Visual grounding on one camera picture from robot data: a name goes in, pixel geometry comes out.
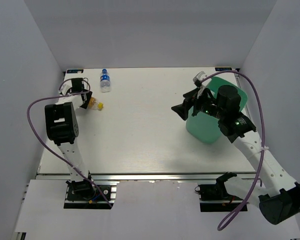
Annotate right blue table sticker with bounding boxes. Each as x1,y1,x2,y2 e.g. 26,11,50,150
214,67,232,72

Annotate blue table sticker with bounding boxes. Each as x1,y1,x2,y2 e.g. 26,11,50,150
214,67,232,72
66,69,84,74

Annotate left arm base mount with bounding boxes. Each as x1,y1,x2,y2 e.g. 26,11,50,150
63,184,117,210

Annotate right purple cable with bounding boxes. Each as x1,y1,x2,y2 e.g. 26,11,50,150
198,69,267,231

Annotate small bottle yellow cap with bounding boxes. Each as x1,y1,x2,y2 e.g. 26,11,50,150
88,97,104,111

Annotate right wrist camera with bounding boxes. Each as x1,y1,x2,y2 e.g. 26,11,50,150
193,71,211,99

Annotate blue cap water bottle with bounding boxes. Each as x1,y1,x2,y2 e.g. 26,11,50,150
100,68,111,93

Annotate green plastic bin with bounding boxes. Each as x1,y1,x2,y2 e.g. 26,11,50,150
186,76,248,144

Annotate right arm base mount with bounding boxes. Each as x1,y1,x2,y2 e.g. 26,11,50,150
194,172,243,213

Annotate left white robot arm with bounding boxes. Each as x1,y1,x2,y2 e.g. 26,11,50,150
44,78,96,200

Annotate left blue table sticker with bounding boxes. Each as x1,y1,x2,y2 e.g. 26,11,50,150
66,69,84,74

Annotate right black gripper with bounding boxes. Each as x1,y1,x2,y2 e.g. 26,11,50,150
170,87,225,121

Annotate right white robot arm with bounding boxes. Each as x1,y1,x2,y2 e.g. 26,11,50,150
171,85,300,225

